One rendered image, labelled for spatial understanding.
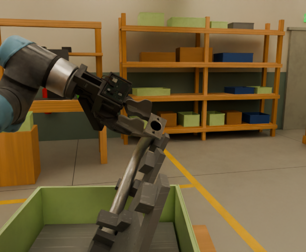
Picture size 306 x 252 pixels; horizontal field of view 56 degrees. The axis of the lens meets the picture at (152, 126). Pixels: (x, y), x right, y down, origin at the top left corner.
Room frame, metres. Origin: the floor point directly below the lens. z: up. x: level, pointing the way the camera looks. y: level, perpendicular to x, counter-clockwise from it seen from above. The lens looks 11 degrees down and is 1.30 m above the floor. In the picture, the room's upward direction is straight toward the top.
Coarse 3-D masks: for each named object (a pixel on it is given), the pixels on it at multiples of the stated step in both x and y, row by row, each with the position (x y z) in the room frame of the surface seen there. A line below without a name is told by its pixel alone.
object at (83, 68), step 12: (84, 72) 0.60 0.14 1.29; (72, 84) 0.60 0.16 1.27; (84, 84) 0.60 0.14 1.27; (96, 84) 0.61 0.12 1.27; (108, 84) 0.61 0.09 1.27; (120, 84) 0.62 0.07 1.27; (72, 96) 0.63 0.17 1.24; (84, 96) 0.63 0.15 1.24; (96, 96) 0.59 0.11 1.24; (108, 96) 0.59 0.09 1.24; (120, 96) 0.60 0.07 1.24; (96, 108) 0.61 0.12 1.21; (108, 108) 0.62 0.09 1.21; (120, 108) 0.60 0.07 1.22
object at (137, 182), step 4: (120, 180) 0.70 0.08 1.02; (136, 180) 0.68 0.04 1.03; (116, 184) 0.69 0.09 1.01; (132, 184) 0.69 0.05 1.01; (136, 184) 0.67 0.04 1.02; (116, 188) 0.69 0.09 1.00; (132, 188) 0.67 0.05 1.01; (136, 188) 0.66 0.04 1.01; (132, 192) 0.68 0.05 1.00; (132, 196) 0.69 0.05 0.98; (100, 228) 0.61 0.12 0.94; (116, 232) 0.60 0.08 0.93
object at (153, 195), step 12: (156, 180) 0.39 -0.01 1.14; (144, 192) 0.35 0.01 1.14; (156, 192) 0.36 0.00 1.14; (168, 192) 0.34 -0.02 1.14; (144, 204) 0.34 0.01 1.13; (156, 204) 0.34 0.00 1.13; (144, 216) 0.38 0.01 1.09; (156, 216) 0.34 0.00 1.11; (144, 228) 0.36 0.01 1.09; (144, 240) 0.34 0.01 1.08
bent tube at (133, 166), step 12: (156, 120) 0.66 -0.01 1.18; (144, 132) 0.63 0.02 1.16; (156, 132) 0.63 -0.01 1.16; (144, 144) 0.69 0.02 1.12; (132, 156) 0.71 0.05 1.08; (132, 168) 0.70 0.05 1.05; (132, 180) 0.68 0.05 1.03; (120, 192) 0.65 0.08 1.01; (120, 204) 0.62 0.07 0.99; (108, 228) 0.58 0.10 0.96
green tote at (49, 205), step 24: (48, 192) 0.80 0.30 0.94; (72, 192) 0.80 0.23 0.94; (96, 192) 0.80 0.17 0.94; (24, 216) 0.67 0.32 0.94; (48, 216) 0.80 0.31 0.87; (72, 216) 0.80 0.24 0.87; (96, 216) 0.80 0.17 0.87; (168, 216) 0.81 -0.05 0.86; (0, 240) 0.55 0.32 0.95; (24, 240) 0.66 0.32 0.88; (192, 240) 0.53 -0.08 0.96
